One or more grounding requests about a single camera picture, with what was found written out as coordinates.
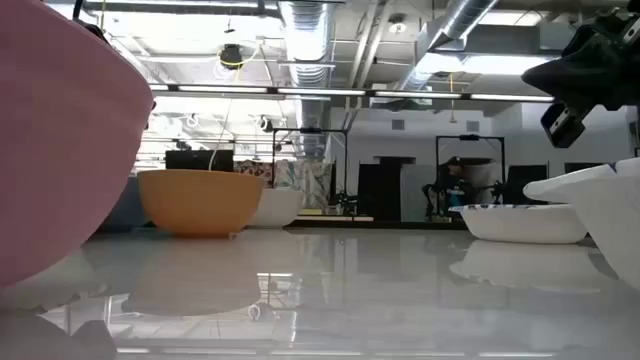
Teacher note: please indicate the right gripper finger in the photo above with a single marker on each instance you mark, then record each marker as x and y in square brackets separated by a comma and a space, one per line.
[550, 80]

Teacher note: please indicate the blue leaf print paper bowl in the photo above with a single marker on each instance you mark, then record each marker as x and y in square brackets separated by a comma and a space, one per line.
[615, 220]
[520, 225]

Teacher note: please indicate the white plastic bowl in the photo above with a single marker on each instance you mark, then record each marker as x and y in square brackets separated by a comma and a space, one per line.
[280, 207]

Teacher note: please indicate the black monitor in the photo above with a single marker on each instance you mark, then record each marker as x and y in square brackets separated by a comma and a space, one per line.
[197, 160]

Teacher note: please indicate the orange plastic bowl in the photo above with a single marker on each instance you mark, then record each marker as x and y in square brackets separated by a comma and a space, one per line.
[200, 202]

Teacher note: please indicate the blue plastic bowl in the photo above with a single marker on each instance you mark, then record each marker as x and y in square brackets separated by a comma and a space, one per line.
[127, 207]

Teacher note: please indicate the patterned cloth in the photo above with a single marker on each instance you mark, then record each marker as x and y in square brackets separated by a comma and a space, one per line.
[305, 180]

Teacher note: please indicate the black cabinet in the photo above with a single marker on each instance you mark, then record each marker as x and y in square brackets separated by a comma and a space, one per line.
[380, 192]

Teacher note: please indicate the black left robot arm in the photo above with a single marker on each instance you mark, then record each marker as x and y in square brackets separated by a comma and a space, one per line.
[92, 27]

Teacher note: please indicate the ceiling light strip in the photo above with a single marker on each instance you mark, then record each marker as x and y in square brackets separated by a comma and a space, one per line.
[320, 92]

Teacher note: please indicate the person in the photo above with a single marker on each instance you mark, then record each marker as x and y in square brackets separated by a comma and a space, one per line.
[457, 192]

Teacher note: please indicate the smooth silver ceiling duct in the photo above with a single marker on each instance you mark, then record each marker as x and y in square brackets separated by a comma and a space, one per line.
[460, 20]

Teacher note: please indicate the black rig frame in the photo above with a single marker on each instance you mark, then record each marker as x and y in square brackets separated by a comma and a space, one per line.
[470, 137]
[310, 130]

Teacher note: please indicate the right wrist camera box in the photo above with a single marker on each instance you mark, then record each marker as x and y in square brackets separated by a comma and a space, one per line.
[562, 125]

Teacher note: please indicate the black screen panel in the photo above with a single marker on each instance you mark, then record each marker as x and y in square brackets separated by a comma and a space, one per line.
[525, 182]

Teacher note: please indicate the pink plastic bowl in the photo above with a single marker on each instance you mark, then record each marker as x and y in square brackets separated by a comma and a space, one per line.
[60, 125]

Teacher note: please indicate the ribbed silver ceiling duct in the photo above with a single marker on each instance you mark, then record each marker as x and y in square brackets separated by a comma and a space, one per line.
[306, 40]

